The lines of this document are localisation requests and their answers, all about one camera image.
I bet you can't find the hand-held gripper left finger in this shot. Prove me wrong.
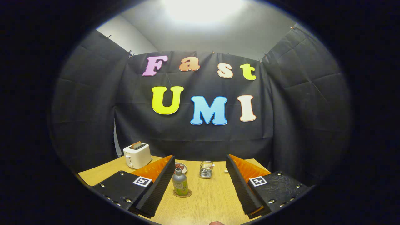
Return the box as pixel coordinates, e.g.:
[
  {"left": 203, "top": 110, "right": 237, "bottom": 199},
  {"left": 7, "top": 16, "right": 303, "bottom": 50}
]
[{"left": 92, "top": 155, "right": 176, "bottom": 218}]

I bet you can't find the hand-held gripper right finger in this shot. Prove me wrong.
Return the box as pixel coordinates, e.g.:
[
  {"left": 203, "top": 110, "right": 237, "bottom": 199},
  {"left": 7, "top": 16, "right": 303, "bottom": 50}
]
[{"left": 226, "top": 154, "right": 310, "bottom": 219}]

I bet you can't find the silver juice bottle green label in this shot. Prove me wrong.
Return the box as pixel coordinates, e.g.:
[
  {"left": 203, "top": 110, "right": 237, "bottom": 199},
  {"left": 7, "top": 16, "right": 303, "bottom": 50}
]
[{"left": 172, "top": 168, "right": 189, "bottom": 196}]

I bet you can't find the wooden table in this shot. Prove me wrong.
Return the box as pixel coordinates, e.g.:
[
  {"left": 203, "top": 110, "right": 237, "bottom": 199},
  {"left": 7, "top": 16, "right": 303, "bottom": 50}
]
[{"left": 77, "top": 155, "right": 271, "bottom": 225}]

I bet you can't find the white toaster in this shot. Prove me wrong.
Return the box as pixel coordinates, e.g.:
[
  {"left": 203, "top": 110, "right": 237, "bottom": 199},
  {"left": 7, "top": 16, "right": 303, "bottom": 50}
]
[{"left": 123, "top": 143, "right": 152, "bottom": 169}]

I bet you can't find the small wire basket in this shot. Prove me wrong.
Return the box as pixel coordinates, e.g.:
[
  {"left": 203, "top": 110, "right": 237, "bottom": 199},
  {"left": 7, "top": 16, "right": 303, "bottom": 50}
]
[{"left": 199, "top": 161, "right": 214, "bottom": 179}]

